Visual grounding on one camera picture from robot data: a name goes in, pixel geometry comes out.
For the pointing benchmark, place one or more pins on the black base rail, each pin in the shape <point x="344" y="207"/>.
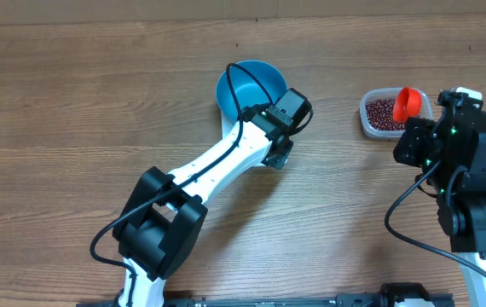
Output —
<point x="389" y="295"/>

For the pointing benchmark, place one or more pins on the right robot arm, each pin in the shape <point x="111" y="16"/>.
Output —
<point x="451" y="153"/>

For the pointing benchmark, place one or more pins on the red beans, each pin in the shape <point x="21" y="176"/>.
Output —
<point x="380" y="114"/>

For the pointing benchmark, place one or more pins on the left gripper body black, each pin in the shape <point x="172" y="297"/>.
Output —
<point x="279" y="162"/>

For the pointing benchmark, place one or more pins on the white kitchen scale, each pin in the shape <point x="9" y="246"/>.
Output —
<point x="227" y="124"/>

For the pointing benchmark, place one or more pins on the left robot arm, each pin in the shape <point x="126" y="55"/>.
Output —
<point x="164" y="215"/>

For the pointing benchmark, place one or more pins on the blue bowl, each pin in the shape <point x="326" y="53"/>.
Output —
<point x="247" y="91"/>

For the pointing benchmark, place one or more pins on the clear plastic container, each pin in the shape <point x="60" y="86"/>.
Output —
<point x="387" y="94"/>

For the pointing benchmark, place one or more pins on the red measuring scoop blue handle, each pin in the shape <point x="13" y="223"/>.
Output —
<point x="407" y="104"/>

